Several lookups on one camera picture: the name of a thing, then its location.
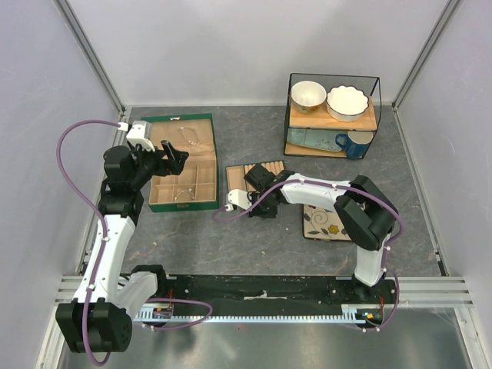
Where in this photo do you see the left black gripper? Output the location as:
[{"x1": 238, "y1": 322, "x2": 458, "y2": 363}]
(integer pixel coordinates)
[{"x1": 128, "y1": 141, "x2": 188, "y2": 189}]

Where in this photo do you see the green jewelry tray insert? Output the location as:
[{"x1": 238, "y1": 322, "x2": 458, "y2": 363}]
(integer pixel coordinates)
[{"x1": 226, "y1": 160, "x2": 285, "y2": 194}]

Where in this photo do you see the silver pearl bangle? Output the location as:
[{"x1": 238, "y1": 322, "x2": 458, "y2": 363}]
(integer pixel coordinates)
[{"x1": 175, "y1": 188, "x2": 195, "y2": 202}]

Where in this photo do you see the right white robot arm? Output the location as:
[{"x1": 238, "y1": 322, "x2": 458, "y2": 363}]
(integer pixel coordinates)
[{"x1": 228, "y1": 165, "x2": 402, "y2": 303}]

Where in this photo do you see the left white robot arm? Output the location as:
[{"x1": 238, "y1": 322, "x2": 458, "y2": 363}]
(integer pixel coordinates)
[{"x1": 55, "y1": 140, "x2": 189, "y2": 354}]

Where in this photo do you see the green jewelry box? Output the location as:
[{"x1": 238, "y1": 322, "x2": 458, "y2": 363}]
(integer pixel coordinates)
[{"x1": 143, "y1": 113, "x2": 219, "y2": 213}]

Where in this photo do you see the light blue rectangular plate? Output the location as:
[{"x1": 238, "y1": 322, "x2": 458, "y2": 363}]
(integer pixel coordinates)
[{"x1": 287, "y1": 128, "x2": 346, "y2": 152}]

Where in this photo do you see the square floral plate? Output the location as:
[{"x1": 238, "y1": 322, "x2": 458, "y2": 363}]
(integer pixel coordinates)
[{"x1": 302, "y1": 204, "x2": 351, "y2": 241}]

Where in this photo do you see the cream floral bowl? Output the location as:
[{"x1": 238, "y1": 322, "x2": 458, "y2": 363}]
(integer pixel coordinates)
[{"x1": 291, "y1": 81, "x2": 327, "y2": 114}]

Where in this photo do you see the blue enamel mug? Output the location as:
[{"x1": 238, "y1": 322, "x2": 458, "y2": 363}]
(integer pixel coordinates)
[{"x1": 335, "y1": 131, "x2": 374, "y2": 160}]

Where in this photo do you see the white scalloped bowl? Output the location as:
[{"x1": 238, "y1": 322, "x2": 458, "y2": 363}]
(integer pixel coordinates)
[{"x1": 326, "y1": 85, "x2": 369, "y2": 122}]

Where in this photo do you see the silver chain necklace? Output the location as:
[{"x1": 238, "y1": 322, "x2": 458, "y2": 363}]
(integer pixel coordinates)
[{"x1": 177, "y1": 125, "x2": 208, "y2": 148}]

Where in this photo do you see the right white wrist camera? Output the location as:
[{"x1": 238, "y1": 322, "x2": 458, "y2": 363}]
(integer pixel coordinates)
[{"x1": 225, "y1": 189, "x2": 252, "y2": 212}]

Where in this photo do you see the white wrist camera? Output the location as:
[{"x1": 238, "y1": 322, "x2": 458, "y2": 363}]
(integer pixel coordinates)
[
  {"x1": 118, "y1": 121, "x2": 155, "y2": 151},
  {"x1": 225, "y1": 189, "x2": 252, "y2": 212}
]

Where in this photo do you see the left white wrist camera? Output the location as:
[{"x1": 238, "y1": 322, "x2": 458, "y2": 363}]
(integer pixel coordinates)
[{"x1": 118, "y1": 121, "x2": 155, "y2": 151}]

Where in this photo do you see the black wire shelf rack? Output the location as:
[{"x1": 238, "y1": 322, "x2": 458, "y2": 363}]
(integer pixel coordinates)
[{"x1": 284, "y1": 73, "x2": 382, "y2": 158}]

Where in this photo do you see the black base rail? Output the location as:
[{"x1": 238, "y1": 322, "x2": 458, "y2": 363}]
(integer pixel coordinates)
[{"x1": 115, "y1": 273, "x2": 401, "y2": 308}]

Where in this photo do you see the grey cable duct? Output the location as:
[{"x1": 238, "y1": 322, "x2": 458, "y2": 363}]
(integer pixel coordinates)
[{"x1": 133, "y1": 304, "x2": 384, "y2": 325}]

